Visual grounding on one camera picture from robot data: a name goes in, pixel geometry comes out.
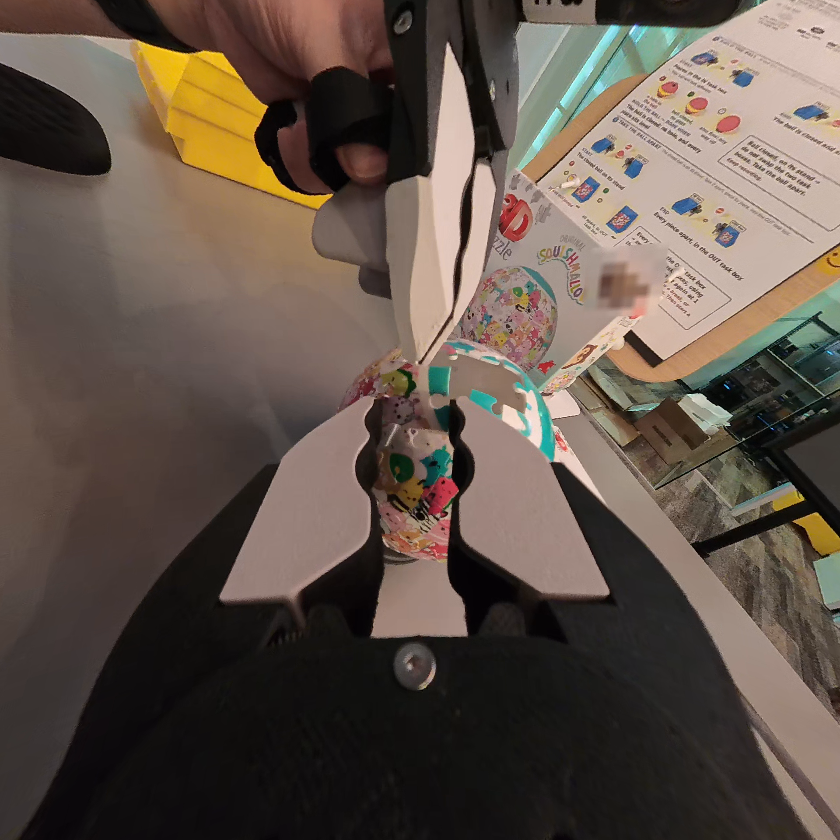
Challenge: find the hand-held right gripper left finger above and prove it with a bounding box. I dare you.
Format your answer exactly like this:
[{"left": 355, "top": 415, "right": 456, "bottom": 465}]
[{"left": 218, "top": 397, "right": 386, "bottom": 627}]

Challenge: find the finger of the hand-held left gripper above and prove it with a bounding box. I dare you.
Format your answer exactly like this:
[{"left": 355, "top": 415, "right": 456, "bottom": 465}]
[
  {"left": 385, "top": 42, "right": 478, "bottom": 364},
  {"left": 425, "top": 148, "right": 511, "bottom": 364}
]

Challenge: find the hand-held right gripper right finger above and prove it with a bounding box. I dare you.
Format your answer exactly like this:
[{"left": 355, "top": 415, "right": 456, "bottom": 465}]
[{"left": 448, "top": 400, "right": 611, "bottom": 623}]

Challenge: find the colourful puzzle ball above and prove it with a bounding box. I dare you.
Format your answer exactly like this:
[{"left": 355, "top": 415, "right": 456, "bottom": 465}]
[{"left": 340, "top": 340, "right": 560, "bottom": 567}]

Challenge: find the person's left forearm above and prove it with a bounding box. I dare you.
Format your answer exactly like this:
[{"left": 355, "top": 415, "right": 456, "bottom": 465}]
[{"left": 0, "top": 0, "right": 126, "bottom": 35}]

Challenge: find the colourful puzzle box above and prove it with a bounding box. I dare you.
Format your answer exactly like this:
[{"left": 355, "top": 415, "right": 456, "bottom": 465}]
[{"left": 453, "top": 169, "right": 665, "bottom": 396}]

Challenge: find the person's left hand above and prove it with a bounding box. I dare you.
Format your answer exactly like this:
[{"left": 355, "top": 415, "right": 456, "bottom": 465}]
[{"left": 167, "top": 0, "right": 396, "bottom": 191}]

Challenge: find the brown cardboard box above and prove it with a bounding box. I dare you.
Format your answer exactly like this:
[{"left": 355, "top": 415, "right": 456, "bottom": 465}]
[{"left": 633, "top": 395, "right": 711, "bottom": 465}]

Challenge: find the yellow plastic bin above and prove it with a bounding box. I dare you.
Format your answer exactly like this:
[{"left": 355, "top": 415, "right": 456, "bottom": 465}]
[{"left": 130, "top": 41, "right": 334, "bottom": 212}]

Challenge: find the white box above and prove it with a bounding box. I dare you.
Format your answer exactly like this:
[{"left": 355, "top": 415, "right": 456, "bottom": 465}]
[{"left": 676, "top": 392, "right": 732, "bottom": 434}]

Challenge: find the black clip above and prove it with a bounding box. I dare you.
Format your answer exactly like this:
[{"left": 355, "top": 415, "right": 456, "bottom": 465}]
[{"left": 623, "top": 331, "right": 664, "bottom": 368}]

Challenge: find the printed instruction sheet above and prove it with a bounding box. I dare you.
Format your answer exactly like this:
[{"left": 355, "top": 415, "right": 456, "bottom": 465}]
[{"left": 541, "top": 0, "right": 840, "bottom": 363}]

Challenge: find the black wristband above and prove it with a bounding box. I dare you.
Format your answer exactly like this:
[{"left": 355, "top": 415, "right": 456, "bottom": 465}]
[{"left": 97, "top": 0, "right": 200, "bottom": 55}]

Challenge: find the yellow floor object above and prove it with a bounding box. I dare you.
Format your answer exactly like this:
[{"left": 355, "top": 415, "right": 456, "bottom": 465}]
[{"left": 777, "top": 489, "right": 840, "bottom": 557}]

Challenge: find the wooden board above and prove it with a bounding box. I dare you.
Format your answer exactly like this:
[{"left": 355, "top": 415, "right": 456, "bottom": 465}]
[{"left": 521, "top": 72, "right": 840, "bottom": 386}]

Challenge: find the black metal shelf rack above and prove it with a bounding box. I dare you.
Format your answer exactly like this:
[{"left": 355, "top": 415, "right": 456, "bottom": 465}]
[{"left": 696, "top": 314, "right": 840, "bottom": 434}]

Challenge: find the pale teal board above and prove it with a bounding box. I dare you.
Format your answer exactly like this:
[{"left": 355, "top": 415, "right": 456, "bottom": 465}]
[{"left": 814, "top": 554, "right": 840, "bottom": 613}]

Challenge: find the black chair armrest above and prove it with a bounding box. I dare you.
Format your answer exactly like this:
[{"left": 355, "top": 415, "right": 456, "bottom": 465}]
[{"left": 0, "top": 62, "right": 112, "bottom": 177}]

